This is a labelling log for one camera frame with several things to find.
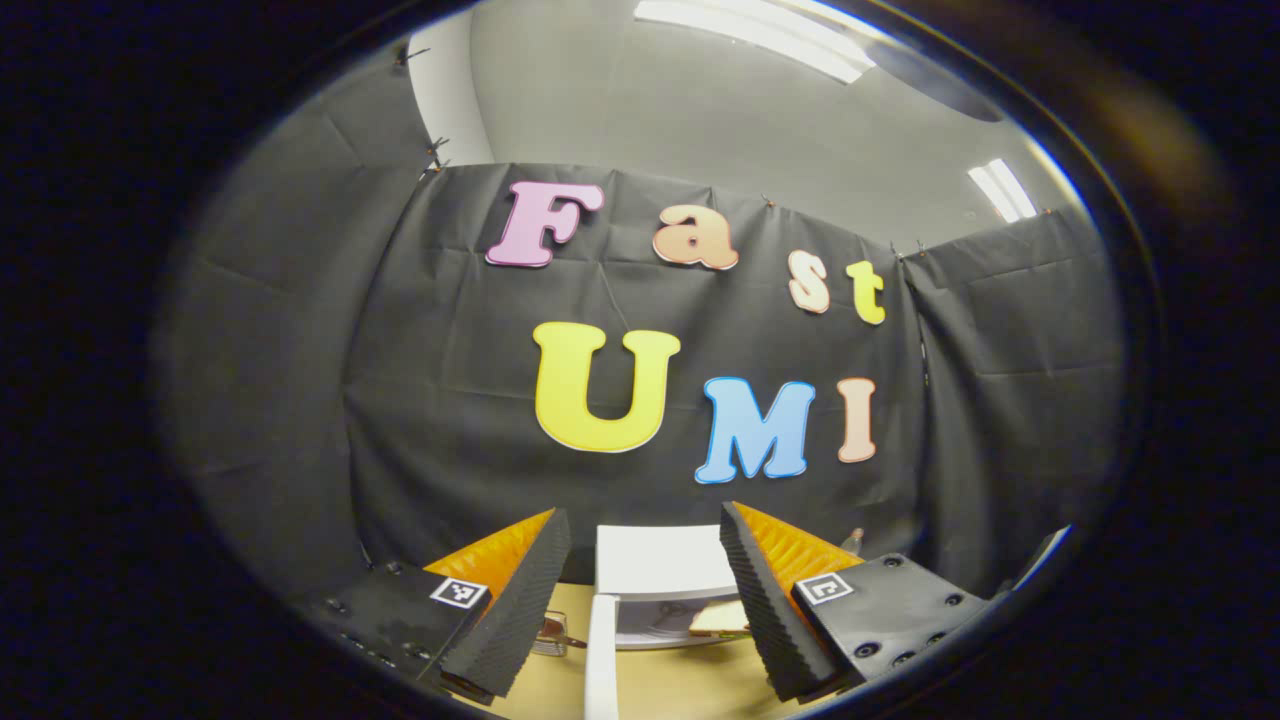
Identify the large ceiling light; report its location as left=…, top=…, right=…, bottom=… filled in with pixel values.
left=633, top=0, right=879, bottom=86

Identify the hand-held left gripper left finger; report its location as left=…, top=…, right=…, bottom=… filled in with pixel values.
left=315, top=507, right=572, bottom=701

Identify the small ceiling light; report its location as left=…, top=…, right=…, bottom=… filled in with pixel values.
left=967, top=158, right=1039, bottom=223

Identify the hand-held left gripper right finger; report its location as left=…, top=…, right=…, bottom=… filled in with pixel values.
left=719, top=501, right=991, bottom=703

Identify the black backdrop cloth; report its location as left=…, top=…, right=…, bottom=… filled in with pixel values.
left=155, top=50, right=1131, bottom=611

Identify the lettuce sandwich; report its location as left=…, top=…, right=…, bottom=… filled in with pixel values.
left=688, top=600, right=750, bottom=638

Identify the white microwave oven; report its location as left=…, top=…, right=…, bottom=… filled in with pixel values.
left=585, top=524, right=751, bottom=720

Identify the metal wire rack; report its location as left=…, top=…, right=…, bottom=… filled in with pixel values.
left=533, top=610, right=589, bottom=658

